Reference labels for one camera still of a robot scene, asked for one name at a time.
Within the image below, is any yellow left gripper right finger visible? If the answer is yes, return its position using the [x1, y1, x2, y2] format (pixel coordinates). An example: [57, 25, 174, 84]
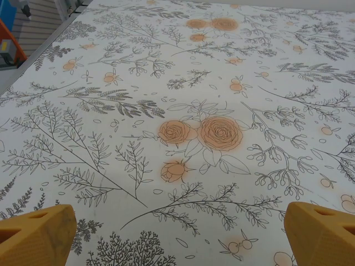
[285, 201, 355, 266]

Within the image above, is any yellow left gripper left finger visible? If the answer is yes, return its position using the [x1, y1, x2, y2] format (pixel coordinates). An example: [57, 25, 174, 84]
[0, 204, 77, 266]

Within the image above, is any orange metal stand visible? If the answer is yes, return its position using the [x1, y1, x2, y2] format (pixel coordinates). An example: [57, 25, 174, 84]
[0, 19, 28, 70]

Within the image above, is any floral print tablecloth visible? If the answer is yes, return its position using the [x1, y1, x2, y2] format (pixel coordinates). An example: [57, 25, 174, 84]
[0, 0, 355, 266]

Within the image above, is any blue panel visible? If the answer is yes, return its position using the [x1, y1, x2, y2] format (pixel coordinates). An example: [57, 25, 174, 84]
[0, 0, 18, 28]

